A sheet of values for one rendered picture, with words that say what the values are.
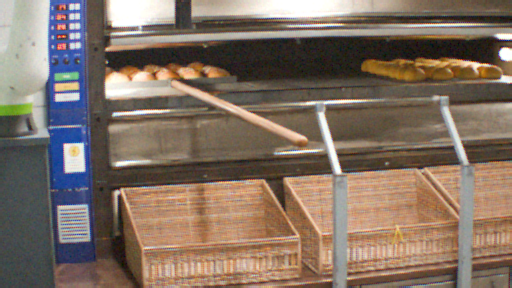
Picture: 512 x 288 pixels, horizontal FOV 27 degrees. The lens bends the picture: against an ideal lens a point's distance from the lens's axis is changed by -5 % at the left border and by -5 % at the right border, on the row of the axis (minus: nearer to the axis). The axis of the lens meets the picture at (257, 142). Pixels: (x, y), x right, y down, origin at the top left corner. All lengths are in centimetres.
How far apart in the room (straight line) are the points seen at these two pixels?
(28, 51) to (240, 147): 154
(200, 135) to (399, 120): 80
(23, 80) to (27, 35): 12
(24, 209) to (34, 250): 12
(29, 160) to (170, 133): 125
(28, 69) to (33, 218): 44
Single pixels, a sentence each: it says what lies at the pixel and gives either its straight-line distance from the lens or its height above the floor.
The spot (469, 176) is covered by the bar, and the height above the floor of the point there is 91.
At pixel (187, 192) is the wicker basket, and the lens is 418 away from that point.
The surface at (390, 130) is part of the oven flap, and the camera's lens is 441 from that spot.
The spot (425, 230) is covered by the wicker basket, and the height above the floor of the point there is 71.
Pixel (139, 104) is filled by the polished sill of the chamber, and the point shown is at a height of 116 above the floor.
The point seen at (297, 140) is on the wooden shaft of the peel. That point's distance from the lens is 284.
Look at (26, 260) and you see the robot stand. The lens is 308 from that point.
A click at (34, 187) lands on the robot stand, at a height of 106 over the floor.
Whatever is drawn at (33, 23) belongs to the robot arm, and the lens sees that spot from 288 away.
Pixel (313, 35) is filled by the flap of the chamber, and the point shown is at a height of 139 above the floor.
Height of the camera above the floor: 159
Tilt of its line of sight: 8 degrees down
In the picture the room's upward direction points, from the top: 1 degrees counter-clockwise
